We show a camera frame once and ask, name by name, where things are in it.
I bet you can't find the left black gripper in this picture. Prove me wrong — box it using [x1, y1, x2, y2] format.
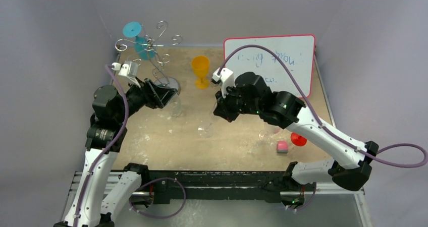
[115, 76, 176, 123]

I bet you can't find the clear champagne flute glass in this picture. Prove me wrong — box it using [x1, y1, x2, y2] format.
[197, 112, 220, 138]

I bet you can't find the blue plastic wine glass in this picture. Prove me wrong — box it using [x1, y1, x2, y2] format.
[123, 21, 155, 61]

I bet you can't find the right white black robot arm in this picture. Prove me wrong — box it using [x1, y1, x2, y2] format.
[211, 69, 379, 191]

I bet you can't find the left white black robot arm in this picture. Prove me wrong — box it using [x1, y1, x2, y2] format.
[55, 79, 178, 226]

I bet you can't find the clear tumbler glass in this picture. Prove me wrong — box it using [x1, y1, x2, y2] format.
[164, 95, 182, 117]

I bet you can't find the clear wine glass right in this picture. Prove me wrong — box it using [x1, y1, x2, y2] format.
[258, 123, 282, 142]

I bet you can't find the orange plastic wine glass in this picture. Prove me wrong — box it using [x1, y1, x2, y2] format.
[191, 56, 210, 90]

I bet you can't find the red plastic wine glass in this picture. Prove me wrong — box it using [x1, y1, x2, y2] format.
[290, 132, 307, 147]

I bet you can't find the pink grey eraser block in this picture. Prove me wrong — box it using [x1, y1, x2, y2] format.
[276, 141, 289, 154]

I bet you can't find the pink framed whiteboard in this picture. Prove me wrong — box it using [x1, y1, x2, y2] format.
[223, 34, 315, 97]

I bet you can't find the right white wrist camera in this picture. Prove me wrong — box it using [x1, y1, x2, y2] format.
[211, 68, 235, 98]

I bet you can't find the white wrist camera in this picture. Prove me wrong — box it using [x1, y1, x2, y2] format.
[211, 68, 235, 98]
[111, 61, 141, 88]

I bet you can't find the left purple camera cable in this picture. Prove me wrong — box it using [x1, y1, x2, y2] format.
[73, 64, 130, 227]

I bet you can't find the purple camera cable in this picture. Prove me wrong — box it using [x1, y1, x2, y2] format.
[217, 45, 428, 168]
[73, 64, 130, 227]

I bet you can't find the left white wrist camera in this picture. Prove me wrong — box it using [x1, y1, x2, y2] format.
[111, 61, 141, 88]

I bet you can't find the silver wire wine glass rack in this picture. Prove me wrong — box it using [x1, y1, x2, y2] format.
[115, 21, 183, 94]

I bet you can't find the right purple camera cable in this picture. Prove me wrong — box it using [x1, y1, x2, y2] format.
[217, 45, 428, 168]

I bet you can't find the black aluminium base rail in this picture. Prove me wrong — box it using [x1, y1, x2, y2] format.
[68, 171, 342, 206]

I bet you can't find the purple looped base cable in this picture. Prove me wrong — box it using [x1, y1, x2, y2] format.
[129, 177, 187, 219]

